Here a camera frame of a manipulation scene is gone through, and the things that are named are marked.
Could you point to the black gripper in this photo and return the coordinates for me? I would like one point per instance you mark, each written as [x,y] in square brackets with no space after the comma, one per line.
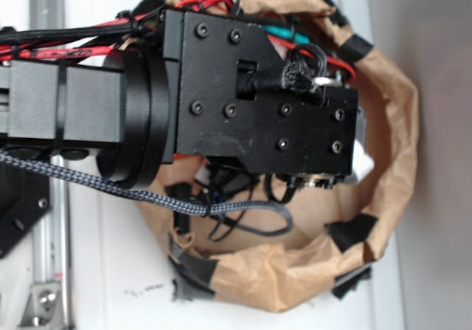
[240,103]

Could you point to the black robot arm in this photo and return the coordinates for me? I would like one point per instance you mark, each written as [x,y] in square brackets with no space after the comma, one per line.
[119,113]

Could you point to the brown paper bag bin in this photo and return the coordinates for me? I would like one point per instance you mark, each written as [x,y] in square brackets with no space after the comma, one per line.
[336,232]

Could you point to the black hexagonal robot base plate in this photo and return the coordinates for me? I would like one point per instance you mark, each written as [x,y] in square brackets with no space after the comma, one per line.
[25,198]

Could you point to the aluminium extrusion rail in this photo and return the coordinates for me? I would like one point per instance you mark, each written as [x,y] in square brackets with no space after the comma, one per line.
[51,235]

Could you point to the metal corner bracket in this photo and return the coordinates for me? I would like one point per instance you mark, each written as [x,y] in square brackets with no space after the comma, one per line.
[44,308]

